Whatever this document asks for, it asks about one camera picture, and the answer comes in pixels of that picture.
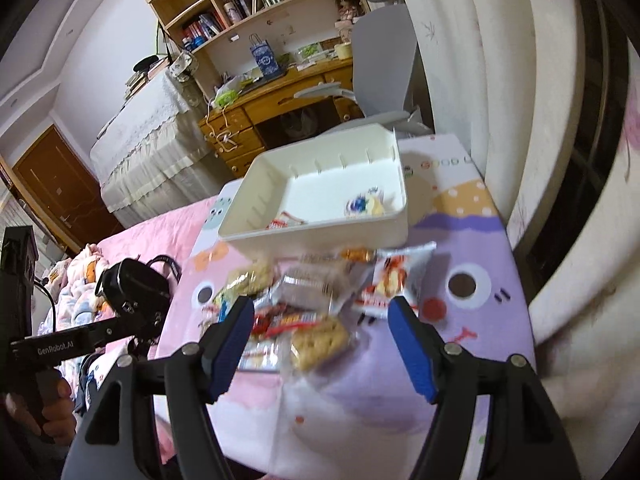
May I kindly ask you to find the lace covered piano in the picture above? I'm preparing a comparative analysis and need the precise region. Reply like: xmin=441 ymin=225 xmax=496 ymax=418
xmin=90 ymin=70 xmax=234 ymax=228

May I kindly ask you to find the cracker clear packet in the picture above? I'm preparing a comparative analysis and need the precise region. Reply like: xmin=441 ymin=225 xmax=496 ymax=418
xmin=281 ymin=316 xmax=359 ymax=376

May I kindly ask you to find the puffed rice ball bag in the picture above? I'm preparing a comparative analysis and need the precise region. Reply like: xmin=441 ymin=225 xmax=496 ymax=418
xmin=226 ymin=260 xmax=277 ymax=296

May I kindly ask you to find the doll figure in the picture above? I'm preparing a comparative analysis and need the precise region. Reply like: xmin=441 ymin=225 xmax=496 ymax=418
xmin=335 ymin=0 xmax=364 ymax=28

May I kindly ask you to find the wooden desk with drawers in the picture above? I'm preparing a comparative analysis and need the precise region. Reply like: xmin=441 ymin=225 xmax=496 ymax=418
xmin=198 ymin=60 xmax=361 ymax=178

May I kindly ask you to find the person's left hand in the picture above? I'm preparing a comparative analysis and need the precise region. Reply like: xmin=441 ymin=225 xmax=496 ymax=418
xmin=1 ymin=378 xmax=76 ymax=446

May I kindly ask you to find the wooden bookshelf hutch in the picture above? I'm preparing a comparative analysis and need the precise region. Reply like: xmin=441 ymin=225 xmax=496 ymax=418
xmin=145 ymin=0 xmax=340 ymax=98

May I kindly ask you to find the grey office chair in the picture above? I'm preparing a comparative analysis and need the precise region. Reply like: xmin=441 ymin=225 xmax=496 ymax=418
xmin=294 ymin=0 xmax=433 ymax=139

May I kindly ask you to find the blue white biscuit packet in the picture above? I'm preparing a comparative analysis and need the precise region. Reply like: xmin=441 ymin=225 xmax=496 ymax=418
xmin=214 ymin=296 xmax=235 ymax=323

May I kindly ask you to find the blue paper gift bag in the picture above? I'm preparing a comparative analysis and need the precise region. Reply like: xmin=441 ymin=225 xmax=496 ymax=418
xmin=250 ymin=34 xmax=282 ymax=79

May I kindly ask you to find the red white shrimp chip packet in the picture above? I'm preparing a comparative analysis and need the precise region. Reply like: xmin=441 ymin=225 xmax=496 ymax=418
xmin=352 ymin=242 xmax=437 ymax=320

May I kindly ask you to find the red jujube snack packet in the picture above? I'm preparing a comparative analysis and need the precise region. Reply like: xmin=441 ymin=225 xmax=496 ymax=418
xmin=250 ymin=307 xmax=326 ymax=339

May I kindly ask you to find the brown wooden door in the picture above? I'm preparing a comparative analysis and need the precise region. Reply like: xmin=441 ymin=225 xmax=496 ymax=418
xmin=12 ymin=126 xmax=122 ymax=248

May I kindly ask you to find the small orange candy packet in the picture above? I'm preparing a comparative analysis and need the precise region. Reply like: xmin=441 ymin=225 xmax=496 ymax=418
xmin=340 ymin=247 xmax=376 ymax=263

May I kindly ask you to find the orange oats protein bar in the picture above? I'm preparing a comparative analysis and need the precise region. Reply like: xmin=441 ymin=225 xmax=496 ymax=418
xmin=238 ymin=338 xmax=283 ymax=373

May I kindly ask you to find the patterned pillow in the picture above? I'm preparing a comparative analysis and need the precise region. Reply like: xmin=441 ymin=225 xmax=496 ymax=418
xmin=37 ymin=244 xmax=113 ymax=336

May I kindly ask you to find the brown cake clear packet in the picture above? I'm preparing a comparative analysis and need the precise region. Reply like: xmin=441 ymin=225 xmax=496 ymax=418
xmin=271 ymin=259 xmax=367 ymax=316

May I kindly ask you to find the red white snack packet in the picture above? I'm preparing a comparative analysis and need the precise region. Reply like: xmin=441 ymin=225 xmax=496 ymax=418
xmin=267 ymin=211 xmax=306 ymax=230

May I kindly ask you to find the white plastic storage bin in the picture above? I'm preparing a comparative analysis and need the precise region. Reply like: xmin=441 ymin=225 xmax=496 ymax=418
xmin=218 ymin=125 xmax=409 ymax=258

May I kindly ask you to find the cartoon monster play mat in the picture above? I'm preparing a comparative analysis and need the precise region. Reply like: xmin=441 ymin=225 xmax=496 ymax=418
xmin=154 ymin=132 xmax=537 ymax=480

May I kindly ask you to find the black shoulder bag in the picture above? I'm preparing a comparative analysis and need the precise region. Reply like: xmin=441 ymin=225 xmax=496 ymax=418
xmin=94 ymin=255 xmax=182 ymax=359

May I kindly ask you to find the white floral curtain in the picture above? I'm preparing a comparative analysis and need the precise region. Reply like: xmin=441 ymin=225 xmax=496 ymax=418
xmin=405 ymin=0 xmax=639 ymax=479

